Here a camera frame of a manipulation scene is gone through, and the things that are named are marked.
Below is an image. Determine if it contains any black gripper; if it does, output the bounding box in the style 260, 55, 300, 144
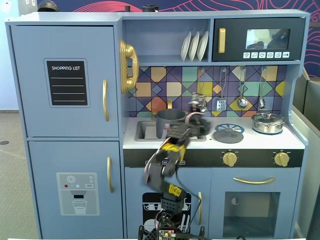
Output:
184, 113, 213, 138

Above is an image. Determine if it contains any gray round pot lid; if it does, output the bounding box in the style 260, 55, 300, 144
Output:
212, 128, 245, 144

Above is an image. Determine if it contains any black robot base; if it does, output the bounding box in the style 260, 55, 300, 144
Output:
144, 209, 201, 240

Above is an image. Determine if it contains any shiny steel pot lid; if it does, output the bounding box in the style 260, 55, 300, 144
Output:
251, 111, 285, 124

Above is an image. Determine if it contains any metal slotted spatula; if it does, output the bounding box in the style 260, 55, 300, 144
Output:
216, 66, 228, 111

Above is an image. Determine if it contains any gold stove knob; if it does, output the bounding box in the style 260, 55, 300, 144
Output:
273, 151, 291, 168
221, 151, 239, 168

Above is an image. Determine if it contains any gray tall pot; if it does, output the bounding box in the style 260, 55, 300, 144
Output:
155, 108, 187, 140

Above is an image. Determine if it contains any gold toy faucet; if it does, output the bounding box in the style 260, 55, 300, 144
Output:
151, 98, 174, 121

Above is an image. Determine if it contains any metal ladle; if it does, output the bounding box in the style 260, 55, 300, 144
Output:
236, 66, 249, 110

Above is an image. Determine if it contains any blue oven door with window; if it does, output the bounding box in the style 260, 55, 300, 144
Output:
210, 167, 301, 239

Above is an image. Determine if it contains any gray toy sink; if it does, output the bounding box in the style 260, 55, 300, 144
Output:
135, 120, 207, 143

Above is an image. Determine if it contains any small metal spoon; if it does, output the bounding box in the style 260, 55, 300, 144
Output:
257, 65, 268, 110

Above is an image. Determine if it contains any white toy plate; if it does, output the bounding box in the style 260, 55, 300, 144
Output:
196, 30, 210, 62
180, 30, 192, 62
188, 30, 200, 62

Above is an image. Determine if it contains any blue dishwasher door with decal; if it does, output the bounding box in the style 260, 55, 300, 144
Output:
124, 166, 211, 240

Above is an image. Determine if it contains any black microwave door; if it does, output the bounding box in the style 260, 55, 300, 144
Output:
211, 17, 306, 62

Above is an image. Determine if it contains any gold toy telephone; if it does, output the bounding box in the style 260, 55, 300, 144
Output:
118, 39, 140, 95

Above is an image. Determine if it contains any gray side cabinet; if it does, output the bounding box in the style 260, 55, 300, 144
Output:
291, 67, 320, 240

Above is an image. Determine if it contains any black round device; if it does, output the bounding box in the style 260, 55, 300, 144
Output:
141, 4, 160, 13

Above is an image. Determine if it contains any blue freezer door water dispenser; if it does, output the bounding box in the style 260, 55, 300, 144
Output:
27, 140, 125, 240

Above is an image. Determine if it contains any blue toy kitchen cabinet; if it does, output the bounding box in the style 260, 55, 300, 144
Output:
4, 9, 311, 240

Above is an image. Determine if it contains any blue fridge door shopping list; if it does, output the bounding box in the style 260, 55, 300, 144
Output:
10, 24, 120, 138

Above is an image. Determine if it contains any black helmet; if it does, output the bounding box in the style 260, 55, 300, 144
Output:
37, 0, 60, 12

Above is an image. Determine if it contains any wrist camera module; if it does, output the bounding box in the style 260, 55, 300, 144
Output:
189, 92, 208, 113

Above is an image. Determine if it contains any metal wire whisk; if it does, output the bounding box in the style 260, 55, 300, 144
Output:
197, 67, 208, 96

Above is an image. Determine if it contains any gold oven door handle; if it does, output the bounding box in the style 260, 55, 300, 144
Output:
233, 176, 277, 185

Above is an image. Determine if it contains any gold dishwasher door handle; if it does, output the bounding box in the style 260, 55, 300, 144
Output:
197, 191, 203, 226

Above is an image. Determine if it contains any gold microwave handle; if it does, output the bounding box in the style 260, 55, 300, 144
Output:
218, 27, 227, 54

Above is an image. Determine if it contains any gold fridge door handle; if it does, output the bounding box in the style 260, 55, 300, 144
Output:
102, 79, 110, 123

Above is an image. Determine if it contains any gold freezer door handle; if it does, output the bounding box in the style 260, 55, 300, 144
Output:
106, 156, 115, 194

